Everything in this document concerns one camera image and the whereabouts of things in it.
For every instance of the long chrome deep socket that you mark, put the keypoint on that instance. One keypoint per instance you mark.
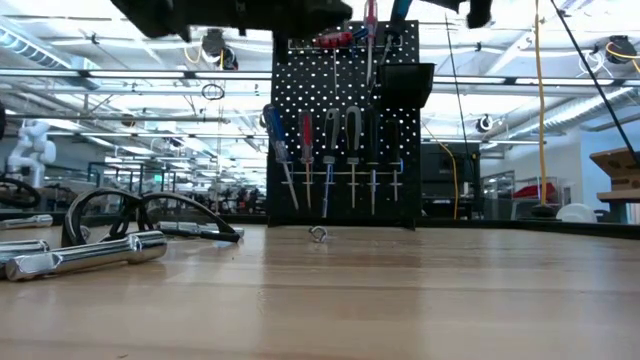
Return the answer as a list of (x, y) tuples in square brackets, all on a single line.
[(90, 255)]

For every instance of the black plastic pegboard bin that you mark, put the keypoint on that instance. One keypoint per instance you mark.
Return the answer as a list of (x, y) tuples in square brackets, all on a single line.
[(405, 82)]

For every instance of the red object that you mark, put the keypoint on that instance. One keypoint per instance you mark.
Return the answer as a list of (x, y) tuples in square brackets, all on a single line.
[(532, 191)]

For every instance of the black round wheel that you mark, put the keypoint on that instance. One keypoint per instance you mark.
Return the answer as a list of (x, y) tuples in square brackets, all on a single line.
[(15, 181)]

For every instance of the small chrome socket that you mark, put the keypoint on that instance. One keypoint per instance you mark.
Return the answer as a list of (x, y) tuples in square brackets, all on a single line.
[(312, 231)]

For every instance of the chrome extension bar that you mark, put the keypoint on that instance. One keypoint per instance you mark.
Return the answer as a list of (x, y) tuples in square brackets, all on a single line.
[(25, 221)]

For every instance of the black cabinet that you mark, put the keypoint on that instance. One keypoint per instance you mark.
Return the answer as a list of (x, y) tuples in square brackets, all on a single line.
[(440, 185)]

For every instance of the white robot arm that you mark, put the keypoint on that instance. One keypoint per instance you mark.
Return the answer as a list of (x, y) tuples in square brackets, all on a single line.
[(32, 145)]

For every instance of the cardboard box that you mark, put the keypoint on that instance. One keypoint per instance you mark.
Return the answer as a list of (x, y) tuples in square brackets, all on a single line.
[(617, 165)]

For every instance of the black perforated pegboard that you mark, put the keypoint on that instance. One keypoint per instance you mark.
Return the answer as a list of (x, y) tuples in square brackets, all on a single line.
[(320, 90)]

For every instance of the black safety glasses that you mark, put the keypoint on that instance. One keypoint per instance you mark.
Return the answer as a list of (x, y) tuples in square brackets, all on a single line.
[(227, 236)]

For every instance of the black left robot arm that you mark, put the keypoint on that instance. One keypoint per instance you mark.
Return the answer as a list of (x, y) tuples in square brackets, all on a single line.
[(175, 15)]

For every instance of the white round object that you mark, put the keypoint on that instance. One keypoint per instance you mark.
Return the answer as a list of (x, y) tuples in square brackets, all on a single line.
[(575, 214)]

